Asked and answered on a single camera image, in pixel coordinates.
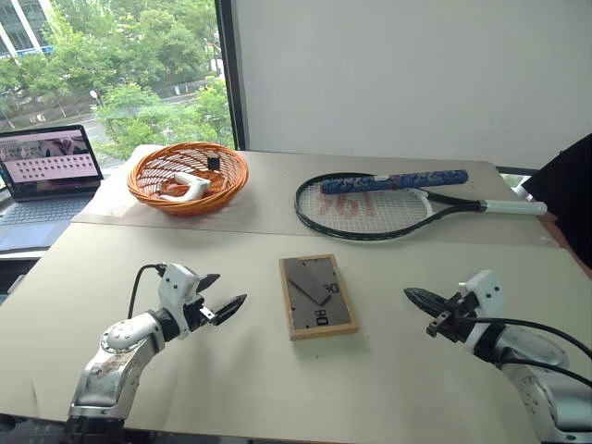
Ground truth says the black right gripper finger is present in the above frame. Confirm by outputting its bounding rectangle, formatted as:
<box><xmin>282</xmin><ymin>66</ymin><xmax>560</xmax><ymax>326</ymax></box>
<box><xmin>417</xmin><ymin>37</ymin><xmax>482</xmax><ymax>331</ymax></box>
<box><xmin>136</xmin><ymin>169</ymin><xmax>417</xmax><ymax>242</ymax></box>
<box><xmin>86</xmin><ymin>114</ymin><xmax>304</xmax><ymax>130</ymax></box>
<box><xmin>402</xmin><ymin>287</ymin><xmax>448</xmax><ymax>320</ymax></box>

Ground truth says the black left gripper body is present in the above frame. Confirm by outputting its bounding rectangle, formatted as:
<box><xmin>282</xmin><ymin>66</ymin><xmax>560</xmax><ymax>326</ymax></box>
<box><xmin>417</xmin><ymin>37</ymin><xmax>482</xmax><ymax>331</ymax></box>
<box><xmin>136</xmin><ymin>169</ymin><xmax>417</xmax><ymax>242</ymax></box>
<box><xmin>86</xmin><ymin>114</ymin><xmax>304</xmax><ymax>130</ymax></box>
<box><xmin>183</xmin><ymin>280</ymin><xmax>218</xmax><ymax>331</ymax></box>

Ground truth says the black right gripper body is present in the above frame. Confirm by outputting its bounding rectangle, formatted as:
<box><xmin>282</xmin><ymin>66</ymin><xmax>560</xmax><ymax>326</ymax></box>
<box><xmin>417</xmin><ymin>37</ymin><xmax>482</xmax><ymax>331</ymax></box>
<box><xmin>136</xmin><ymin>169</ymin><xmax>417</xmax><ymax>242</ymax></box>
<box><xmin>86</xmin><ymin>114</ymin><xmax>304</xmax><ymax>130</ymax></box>
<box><xmin>425</xmin><ymin>291</ymin><xmax>483</xmax><ymax>344</ymax></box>

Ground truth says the grey open laptop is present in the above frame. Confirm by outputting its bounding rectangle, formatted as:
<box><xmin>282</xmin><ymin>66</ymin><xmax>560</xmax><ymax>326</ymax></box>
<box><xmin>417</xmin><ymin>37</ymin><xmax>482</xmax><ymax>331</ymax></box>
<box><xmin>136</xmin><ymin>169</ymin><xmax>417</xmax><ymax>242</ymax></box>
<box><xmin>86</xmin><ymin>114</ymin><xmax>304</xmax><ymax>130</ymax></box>
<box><xmin>0</xmin><ymin>124</ymin><xmax>105</xmax><ymax>254</ymax></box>

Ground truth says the beige cardboard sheet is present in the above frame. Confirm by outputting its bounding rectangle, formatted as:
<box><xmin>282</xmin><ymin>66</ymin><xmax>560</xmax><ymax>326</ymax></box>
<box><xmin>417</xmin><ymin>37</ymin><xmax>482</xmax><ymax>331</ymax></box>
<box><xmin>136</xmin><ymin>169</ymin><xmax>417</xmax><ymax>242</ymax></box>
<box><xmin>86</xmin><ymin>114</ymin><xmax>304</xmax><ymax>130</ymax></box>
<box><xmin>0</xmin><ymin>221</ymin><xmax>592</xmax><ymax>444</ymax></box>
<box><xmin>70</xmin><ymin>143</ymin><xmax>561</xmax><ymax>249</ymax></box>

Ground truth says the orange woven basket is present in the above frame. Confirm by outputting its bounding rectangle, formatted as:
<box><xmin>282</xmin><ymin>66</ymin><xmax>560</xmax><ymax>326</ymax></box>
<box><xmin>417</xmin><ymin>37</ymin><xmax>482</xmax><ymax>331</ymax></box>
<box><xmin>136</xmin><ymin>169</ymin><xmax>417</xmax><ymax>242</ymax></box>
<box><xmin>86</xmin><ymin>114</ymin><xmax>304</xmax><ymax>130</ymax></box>
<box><xmin>127</xmin><ymin>141</ymin><xmax>251</xmax><ymax>217</ymax></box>

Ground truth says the black tennis racket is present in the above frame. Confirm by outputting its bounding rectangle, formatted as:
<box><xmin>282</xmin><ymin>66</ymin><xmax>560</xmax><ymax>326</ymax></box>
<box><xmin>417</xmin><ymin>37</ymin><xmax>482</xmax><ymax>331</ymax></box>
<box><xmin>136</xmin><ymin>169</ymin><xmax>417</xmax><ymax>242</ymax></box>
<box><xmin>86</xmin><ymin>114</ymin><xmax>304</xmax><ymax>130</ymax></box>
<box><xmin>294</xmin><ymin>172</ymin><xmax>549</xmax><ymax>243</ymax></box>

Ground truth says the blue patterned grip tube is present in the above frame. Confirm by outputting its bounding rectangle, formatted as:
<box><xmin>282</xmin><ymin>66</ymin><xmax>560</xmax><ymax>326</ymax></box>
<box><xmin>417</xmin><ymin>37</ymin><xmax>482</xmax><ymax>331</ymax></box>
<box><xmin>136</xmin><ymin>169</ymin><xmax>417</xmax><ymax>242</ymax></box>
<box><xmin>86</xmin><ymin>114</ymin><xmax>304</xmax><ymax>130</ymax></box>
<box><xmin>319</xmin><ymin>168</ymin><xmax>470</xmax><ymax>196</ymax></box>

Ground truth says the large black cloth shape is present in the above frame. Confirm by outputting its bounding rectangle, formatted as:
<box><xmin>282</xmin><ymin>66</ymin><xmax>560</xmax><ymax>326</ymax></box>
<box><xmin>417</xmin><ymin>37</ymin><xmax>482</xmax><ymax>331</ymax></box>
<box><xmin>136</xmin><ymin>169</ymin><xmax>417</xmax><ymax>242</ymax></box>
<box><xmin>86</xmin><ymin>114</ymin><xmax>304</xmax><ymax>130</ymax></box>
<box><xmin>521</xmin><ymin>132</ymin><xmax>592</xmax><ymax>280</ymax></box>

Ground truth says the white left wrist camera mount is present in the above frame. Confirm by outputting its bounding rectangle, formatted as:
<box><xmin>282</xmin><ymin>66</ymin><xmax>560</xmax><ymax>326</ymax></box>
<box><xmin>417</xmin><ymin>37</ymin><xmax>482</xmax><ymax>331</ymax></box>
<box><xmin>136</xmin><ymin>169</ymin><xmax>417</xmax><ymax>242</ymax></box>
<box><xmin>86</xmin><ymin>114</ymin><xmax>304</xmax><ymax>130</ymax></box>
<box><xmin>156</xmin><ymin>263</ymin><xmax>205</xmax><ymax>341</ymax></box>

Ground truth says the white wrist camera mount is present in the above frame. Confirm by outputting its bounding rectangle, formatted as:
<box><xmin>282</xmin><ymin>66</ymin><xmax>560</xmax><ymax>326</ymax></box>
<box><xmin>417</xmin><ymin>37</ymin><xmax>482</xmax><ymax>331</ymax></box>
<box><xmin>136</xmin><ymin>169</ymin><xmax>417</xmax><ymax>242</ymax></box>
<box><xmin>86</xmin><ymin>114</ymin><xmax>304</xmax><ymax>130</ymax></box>
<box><xmin>454</xmin><ymin>269</ymin><xmax>507</xmax><ymax>347</ymax></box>
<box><xmin>156</xmin><ymin>263</ymin><xmax>205</xmax><ymax>341</ymax></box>

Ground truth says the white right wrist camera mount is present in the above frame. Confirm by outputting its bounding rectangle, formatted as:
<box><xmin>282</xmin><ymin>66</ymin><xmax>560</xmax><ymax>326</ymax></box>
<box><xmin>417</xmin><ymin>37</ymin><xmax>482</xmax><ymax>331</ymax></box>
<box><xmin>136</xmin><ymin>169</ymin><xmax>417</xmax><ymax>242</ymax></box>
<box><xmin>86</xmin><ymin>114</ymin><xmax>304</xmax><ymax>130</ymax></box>
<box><xmin>454</xmin><ymin>269</ymin><xmax>507</xmax><ymax>347</ymax></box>

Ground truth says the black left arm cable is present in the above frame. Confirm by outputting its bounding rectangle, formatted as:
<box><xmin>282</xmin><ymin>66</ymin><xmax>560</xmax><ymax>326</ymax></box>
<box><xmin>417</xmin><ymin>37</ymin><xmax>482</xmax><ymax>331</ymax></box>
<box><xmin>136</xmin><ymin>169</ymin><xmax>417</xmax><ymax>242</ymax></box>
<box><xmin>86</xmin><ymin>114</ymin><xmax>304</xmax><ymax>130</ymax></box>
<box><xmin>127</xmin><ymin>263</ymin><xmax>167</xmax><ymax>321</ymax></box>

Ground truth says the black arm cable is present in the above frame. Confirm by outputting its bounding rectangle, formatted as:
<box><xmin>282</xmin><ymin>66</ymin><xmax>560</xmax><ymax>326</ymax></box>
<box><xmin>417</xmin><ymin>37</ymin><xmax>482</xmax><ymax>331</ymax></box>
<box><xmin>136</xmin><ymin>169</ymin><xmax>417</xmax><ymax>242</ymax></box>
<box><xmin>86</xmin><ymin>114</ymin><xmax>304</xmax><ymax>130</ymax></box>
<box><xmin>462</xmin><ymin>315</ymin><xmax>592</xmax><ymax>388</ymax></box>
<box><xmin>127</xmin><ymin>263</ymin><xmax>167</xmax><ymax>321</ymax></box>

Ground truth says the wooden framed grey board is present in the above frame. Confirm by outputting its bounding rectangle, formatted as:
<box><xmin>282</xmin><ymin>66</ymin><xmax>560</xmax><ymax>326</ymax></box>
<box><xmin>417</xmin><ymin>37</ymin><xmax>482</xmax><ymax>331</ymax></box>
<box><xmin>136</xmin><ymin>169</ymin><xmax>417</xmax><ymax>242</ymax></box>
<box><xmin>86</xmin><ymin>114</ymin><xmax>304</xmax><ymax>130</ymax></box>
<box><xmin>277</xmin><ymin>253</ymin><xmax>361</xmax><ymax>342</ymax></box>

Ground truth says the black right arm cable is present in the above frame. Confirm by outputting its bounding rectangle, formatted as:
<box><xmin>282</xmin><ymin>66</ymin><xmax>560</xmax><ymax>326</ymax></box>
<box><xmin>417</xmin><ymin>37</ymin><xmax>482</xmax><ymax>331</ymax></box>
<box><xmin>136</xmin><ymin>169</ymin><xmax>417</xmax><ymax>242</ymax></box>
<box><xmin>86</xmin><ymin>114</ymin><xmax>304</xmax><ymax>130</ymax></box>
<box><xmin>462</xmin><ymin>315</ymin><xmax>592</xmax><ymax>388</ymax></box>

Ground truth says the white plastic handle piece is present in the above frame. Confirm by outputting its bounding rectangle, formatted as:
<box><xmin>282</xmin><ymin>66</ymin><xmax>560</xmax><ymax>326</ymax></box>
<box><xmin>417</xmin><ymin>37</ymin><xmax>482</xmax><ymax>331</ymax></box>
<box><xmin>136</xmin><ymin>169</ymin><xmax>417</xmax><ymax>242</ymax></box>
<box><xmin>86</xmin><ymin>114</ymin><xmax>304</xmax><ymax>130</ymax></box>
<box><xmin>158</xmin><ymin>173</ymin><xmax>212</xmax><ymax>204</ymax></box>

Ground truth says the black window frame post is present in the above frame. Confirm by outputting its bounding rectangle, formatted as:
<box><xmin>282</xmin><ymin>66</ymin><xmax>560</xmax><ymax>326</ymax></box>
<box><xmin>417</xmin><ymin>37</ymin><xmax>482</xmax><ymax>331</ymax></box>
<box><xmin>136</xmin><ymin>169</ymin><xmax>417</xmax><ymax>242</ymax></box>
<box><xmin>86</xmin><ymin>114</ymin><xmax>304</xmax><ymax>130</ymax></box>
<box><xmin>214</xmin><ymin>0</ymin><xmax>252</xmax><ymax>152</ymax></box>

